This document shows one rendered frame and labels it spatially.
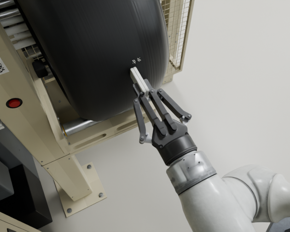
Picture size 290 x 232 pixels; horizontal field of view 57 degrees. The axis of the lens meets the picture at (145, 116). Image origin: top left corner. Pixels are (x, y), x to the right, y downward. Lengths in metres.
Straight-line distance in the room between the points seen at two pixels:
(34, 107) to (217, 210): 0.64
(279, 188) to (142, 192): 1.26
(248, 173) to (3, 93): 0.67
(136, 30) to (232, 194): 0.39
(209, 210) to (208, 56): 2.04
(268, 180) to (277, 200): 0.04
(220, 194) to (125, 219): 1.28
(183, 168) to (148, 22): 0.33
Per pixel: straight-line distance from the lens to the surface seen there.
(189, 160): 0.53
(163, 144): 0.56
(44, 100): 1.00
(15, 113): 0.93
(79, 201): 1.81
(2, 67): 0.78
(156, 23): 0.65
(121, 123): 0.99
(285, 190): 0.63
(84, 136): 0.98
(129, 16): 0.62
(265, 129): 2.15
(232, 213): 0.52
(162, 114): 0.58
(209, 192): 0.51
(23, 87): 0.85
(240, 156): 1.98
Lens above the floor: 1.72
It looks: 58 degrees down
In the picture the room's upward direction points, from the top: straight up
